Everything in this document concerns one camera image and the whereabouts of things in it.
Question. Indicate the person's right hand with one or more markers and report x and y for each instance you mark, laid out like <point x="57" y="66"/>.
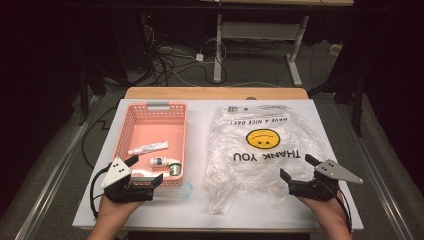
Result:
<point x="328" y="211"/>

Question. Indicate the white metal desk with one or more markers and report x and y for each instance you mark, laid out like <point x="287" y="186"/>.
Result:
<point x="260" y="30"/>

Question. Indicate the white board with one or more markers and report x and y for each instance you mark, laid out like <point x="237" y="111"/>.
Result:
<point x="196" y="210"/>

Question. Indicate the black metal stand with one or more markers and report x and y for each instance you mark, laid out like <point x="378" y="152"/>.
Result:
<point x="85" y="96"/>
<point x="356" y="96"/>

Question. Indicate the aluminium floor rail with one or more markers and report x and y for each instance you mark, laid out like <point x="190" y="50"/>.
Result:
<point x="380" y="173"/>
<point x="56" y="170"/>

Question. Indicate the pink perforated plastic basket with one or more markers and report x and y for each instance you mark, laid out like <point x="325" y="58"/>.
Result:
<point x="153" y="131"/>

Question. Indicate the clear bluish plastic disc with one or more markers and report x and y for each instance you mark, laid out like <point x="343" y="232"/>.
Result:
<point x="188" y="190"/>

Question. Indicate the white power adapter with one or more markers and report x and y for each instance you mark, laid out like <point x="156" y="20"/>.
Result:
<point x="199" y="57"/>

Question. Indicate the person's left hand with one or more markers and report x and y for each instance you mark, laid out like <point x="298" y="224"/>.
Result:
<point x="115" y="211"/>

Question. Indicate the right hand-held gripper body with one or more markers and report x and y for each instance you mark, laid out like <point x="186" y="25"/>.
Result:
<point x="330" y="171"/>

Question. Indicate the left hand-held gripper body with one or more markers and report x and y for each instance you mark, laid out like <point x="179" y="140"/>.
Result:
<point x="115" y="173"/>

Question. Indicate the white ointment tube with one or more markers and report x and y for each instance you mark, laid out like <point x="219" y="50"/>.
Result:
<point x="148" y="147"/>

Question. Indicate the white packet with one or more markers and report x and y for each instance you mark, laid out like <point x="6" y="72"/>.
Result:
<point x="145" y="173"/>

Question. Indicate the clear smiley plastic bag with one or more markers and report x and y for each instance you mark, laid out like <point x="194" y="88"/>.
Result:
<point x="263" y="166"/>

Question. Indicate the white power strip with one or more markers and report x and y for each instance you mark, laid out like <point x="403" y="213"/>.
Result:
<point x="335" y="49"/>

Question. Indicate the small white blue-label bottle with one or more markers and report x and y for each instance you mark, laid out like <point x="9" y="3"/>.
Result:
<point x="159" y="161"/>

